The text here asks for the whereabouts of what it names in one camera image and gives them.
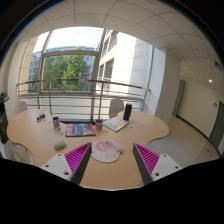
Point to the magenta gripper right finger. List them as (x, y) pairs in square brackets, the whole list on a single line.
[(153, 166)]

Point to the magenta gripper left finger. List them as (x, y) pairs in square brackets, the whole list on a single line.
[(70, 166)]

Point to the red magazine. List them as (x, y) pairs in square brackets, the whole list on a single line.
[(80, 130)]

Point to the grey patterned mug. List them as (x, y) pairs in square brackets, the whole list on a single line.
[(99, 124)]

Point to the dark red mug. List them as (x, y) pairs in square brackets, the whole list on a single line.
[(56, 122)]

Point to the white open book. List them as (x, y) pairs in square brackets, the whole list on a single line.
[(115, 123)]

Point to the black cylindrical speaker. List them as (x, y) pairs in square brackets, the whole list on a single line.
[(127, 112)]

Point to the metal balcony railing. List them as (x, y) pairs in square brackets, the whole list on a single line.
[(79, 99)]

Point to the white chair behind table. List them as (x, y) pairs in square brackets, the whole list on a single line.
[(116, 106)]

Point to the white chair at left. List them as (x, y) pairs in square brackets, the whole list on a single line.
[(20, 107)]

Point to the black monitor at left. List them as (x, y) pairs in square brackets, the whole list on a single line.
[(3, 118)]

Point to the grey green door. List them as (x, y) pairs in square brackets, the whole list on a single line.
[(179, 97)]

